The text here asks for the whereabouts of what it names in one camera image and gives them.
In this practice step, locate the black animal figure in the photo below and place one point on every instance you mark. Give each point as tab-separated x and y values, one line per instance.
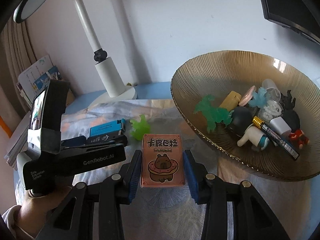
287	101

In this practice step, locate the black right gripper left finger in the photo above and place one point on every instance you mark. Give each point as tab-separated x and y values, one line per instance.
94	210

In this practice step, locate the black monitor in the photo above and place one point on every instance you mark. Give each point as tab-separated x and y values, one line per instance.
301	16

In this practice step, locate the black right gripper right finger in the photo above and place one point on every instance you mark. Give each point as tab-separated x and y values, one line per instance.
252	216

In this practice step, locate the red toy figure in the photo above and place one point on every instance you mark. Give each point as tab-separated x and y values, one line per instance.
298	139

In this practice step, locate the white charger cube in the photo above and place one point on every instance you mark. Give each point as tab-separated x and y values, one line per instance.
280	126

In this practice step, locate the stack of books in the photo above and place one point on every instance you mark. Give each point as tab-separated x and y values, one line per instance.
30	81

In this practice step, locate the light blue toy figure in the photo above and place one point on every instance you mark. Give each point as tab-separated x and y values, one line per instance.
259	98

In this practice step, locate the white gear toy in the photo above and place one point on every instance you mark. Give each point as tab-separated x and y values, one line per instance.
271	110

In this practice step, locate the patterned grey cloth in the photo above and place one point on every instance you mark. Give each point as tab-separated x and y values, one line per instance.
171	212

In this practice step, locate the blue lighter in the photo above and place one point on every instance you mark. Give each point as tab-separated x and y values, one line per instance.
106	131

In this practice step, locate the white duck figure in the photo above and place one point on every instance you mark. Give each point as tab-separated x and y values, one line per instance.
258	138

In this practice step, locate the light green toy figure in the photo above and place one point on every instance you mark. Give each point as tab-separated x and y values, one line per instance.
139	128

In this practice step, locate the capybara card box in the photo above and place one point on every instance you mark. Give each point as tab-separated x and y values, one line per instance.
162	161

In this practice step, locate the yellow block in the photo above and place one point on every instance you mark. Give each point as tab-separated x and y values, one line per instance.
231	101

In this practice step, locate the pink round compact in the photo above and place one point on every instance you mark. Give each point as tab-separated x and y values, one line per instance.
247	96

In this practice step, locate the black round toy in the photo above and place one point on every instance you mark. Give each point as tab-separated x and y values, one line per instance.
241	120

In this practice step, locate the clear plastic cup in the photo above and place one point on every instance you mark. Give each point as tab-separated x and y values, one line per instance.
273	93

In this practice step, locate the person's left hand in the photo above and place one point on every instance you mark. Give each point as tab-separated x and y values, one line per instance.
33	213

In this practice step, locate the dark green dinosaur toy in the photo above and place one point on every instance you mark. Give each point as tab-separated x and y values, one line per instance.
213	115

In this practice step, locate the black marker pen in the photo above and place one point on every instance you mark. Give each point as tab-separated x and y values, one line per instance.
273	135

